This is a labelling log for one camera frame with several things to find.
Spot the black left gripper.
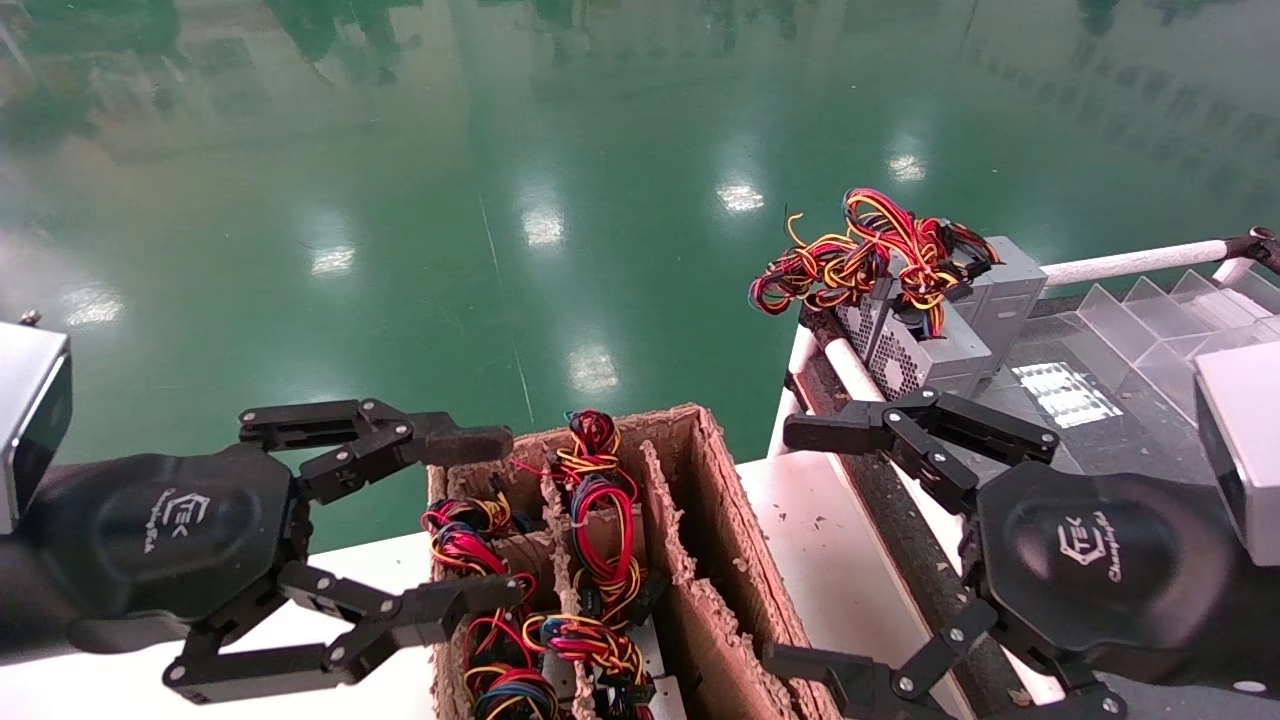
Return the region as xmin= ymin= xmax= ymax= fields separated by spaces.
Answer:
xmin=0 ymin=398 xmax=526 ymax=706

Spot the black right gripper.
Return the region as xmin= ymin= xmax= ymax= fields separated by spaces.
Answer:
xmin=763 ymin=388 xmax=1280 ymax=720

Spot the black cart side beam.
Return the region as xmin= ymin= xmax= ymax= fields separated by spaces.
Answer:
xmin=795 ymin=310 xmax=1011 ymax=720

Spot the brown cardboard divider box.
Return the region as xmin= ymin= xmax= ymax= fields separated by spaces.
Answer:
xmin=425 ymin=403 xmax=841 ymax=720

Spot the clear acrylic divider tray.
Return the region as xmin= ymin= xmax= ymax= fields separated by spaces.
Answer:
xmin=1075 ymin=268 xmax=1280 ymax=421

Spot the black pipe joint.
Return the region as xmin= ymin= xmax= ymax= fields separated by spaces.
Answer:
xmin=1225 ymin=228 xmax=1280 ymax=276

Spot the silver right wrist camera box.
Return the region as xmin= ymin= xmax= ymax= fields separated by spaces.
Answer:
xmin=1195 ymin=340 xmax=1280 ymax=568

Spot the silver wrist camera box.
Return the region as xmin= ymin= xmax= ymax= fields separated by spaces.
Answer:
xmin=0 ymin=320 xmax=73 ymax=536
xmin=1195 ymin=340 xmax=1280 ymax=568

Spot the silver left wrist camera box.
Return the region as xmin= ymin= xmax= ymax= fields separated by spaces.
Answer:
xmin=0 ymin=320 xmax=73 ymax=536

